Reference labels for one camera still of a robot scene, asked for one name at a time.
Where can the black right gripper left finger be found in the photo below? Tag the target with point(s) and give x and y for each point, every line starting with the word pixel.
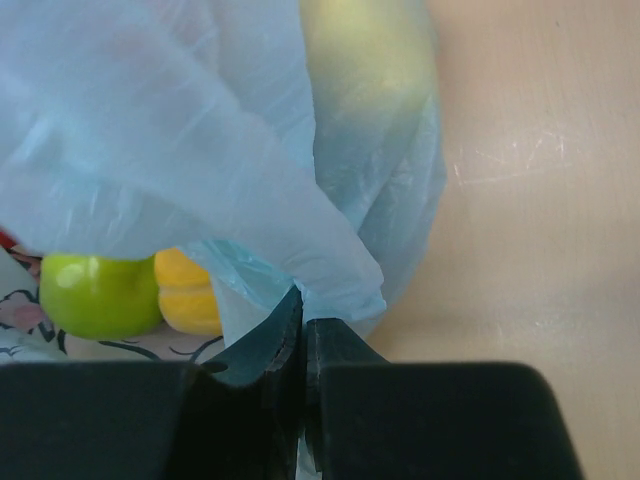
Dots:
pixel 235 416

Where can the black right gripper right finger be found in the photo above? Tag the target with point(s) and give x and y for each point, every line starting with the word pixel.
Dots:
pixel 368 418

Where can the yellow apricot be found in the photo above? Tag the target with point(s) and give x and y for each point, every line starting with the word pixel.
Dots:
pixel 186 298

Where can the green apple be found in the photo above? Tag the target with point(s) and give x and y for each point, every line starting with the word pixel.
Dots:
pixel 98 298

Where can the light blue printed plastic bag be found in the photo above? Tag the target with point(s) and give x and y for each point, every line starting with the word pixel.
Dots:
pixel 131 127

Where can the green yellow mango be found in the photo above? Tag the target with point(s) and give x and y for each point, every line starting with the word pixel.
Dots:
pixel 370 64

